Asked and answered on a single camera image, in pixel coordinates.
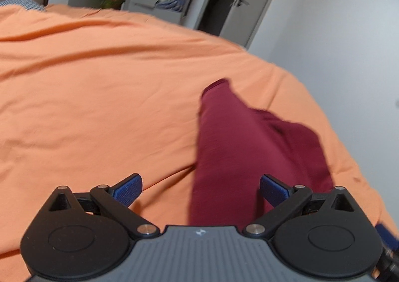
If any maroon red small garment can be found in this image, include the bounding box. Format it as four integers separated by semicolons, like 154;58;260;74
189;79;333;229

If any orange bed sheet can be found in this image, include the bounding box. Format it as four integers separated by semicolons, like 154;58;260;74
1;5;398;281

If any blue white checkered pillow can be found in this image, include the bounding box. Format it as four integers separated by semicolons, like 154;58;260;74
0;0;46;12

